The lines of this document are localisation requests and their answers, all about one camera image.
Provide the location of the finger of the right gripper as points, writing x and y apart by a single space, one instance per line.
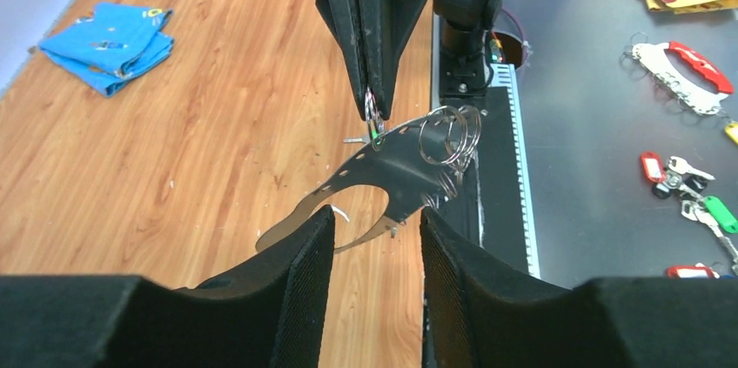
384 29
342 18

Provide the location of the metal split keyring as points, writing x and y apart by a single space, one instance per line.
374 121

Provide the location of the spare red tag key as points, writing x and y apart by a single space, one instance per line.
652 167

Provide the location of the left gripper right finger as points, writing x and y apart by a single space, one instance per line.
484 313

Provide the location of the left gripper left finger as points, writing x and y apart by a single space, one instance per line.
268 311

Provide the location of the spare black tag key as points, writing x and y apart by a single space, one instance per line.
682 179

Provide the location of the white slotted cable duct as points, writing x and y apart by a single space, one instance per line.
504 75

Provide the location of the folded blue cloth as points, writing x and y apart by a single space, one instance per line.
111 46

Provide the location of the key with green tag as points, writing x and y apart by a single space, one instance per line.
363 137

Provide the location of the spare keyring plate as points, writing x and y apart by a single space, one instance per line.
656 60

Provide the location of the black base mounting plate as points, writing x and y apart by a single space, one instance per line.
487 211

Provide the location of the spare green tag key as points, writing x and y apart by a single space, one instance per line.
694 211

